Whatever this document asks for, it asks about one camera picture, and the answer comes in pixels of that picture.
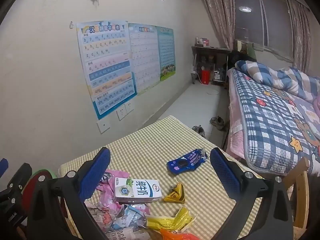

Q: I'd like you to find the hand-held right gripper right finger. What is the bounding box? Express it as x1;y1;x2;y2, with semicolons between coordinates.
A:
209;147;294;240

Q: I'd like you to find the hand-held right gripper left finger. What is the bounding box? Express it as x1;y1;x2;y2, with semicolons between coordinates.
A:
26;147;112;240

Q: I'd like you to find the pink plastic wrapper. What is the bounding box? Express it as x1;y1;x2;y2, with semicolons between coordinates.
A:
96;169;130;207

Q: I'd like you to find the red bin with green rim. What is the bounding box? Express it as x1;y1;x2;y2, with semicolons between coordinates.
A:
22;169;68;218

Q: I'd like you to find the blue snack wrapper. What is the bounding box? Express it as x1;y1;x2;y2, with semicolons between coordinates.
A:
167;148;208;174

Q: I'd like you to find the small yellow snack wrapper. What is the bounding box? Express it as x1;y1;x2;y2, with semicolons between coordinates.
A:
164;183;187;204

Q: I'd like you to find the orange plastic wrapper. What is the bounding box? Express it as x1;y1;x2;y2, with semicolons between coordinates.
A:
159;227;200;240

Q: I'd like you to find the crumpled newspaper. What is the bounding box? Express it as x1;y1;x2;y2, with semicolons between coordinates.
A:
85;201;120;233

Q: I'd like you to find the white milk carton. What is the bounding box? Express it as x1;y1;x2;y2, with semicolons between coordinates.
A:
114;177;162;204

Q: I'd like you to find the grey shoe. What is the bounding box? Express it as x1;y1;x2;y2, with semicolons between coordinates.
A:
209;116;225;130
192;125;206;138

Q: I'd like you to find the light blue wrapper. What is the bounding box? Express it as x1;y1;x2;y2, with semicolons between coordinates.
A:
111;205;148;232

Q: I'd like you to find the white printed packet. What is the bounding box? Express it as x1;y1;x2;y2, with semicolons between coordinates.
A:
107;227;150;240

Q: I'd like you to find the yellow checkered table cloth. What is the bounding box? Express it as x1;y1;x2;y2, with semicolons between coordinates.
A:
59;116;263;240

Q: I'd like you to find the long yellow wrapper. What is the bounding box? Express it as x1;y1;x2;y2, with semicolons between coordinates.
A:
145;207;197;233

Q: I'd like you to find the blue checked printed bedsheet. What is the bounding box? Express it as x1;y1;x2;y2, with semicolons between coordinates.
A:
231;67;320;175

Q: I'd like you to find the wooden chair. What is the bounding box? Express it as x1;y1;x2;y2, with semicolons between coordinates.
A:
282;157;310;230

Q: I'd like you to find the blue white checked quilt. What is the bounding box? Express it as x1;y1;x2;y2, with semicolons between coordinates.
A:
235;60;320;103

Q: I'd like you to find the pink pillow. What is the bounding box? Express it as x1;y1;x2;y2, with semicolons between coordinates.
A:
312;97;320;120

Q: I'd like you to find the black cloth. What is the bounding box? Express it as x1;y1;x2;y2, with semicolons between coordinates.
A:
229;51;257;68

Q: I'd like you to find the dark desk shelf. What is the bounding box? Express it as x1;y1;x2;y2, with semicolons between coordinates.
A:
191;45;230;85

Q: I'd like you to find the pink patterned curtain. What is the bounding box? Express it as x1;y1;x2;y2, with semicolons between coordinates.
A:
195;0;237;53
287;0;313;73

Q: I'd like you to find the window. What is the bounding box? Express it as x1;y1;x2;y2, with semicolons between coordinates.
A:
231;0;294;55

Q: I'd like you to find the white blank wall plate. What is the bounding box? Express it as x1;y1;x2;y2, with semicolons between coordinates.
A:
97;120;110;134

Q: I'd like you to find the rainbow letter wall poster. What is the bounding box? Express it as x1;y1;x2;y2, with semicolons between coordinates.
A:
76;20;138;120

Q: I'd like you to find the pale grid wall poster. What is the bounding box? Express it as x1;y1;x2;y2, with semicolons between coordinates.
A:
128;23;161;94

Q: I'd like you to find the green blue wall poster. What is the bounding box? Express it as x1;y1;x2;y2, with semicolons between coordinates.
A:
157;26;176;82

